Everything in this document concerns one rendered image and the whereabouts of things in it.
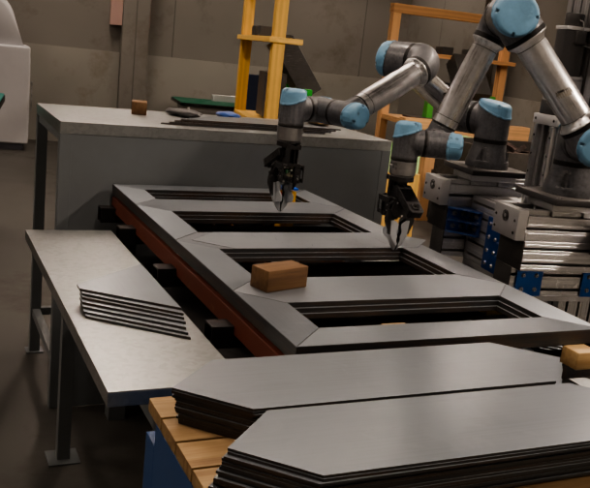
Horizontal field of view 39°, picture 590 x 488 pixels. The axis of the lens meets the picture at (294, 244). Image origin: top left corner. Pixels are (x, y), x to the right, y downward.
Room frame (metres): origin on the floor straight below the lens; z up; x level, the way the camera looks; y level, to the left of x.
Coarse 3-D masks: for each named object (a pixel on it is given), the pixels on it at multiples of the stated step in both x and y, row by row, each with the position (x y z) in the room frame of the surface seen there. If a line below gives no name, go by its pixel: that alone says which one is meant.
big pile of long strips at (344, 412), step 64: (192, 384) 1.19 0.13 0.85; (256, 384) 1.22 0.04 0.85; (320, 384) 1.25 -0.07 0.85; (384, 384) 1.27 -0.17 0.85; (448, 384) 1.31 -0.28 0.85; (512, 384) 1.34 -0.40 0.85; (576, 384) 1.37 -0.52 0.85; (256, 448) 1.01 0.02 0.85; (320, 448) 1.03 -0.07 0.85; (384, 448) 1.05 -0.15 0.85; (448, 448) 1.07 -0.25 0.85; (512, 448) 1.09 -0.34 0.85; (576, 448) 1.13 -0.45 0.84
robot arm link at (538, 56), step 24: (504, 0) 2.25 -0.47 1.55; (528, 0) 2.25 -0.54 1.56; (504, 24) 2.24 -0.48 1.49; (528, 24) 2.24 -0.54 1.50; (528, 48) 2.27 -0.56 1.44; (552, 48) 2.29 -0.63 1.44; (528, 72) 2.31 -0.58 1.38; (552, 72) 2.27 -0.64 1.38; (552, 96) 2.28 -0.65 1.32; (576, 96) 2.27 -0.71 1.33; (576, 120) 2.27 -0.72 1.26; (576, 144) 2.27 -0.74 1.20
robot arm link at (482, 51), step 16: (480, 32) 2.41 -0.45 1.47; (480, 48) 2.41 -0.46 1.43; (496, 48) 2.41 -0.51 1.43; (464, 64) 2.42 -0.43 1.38; (480, 64) 2.40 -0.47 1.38; (464, 80) 2.41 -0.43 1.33; (480, 80) 2.42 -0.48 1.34; (448, 96) 2.42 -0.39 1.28; (464, 96) 2.40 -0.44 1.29; (448, 112) 2.41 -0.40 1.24; (464, 112) 2.43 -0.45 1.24; (432, 128) 2.42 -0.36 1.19; (448, 128) 2.41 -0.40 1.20
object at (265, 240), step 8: (248, 232) 2.29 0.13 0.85; (256, 232) 2.30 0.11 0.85; (264, 232) 2.32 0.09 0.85; (256, 240) 2.21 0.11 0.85; (264, 240) 2.22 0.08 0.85; (272, 240) 2.23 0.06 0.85; (264, 248) 2.13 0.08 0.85; (272, 248) 2.14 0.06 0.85; (280, 248) 2.15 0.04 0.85; (288, 248) 2.16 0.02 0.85
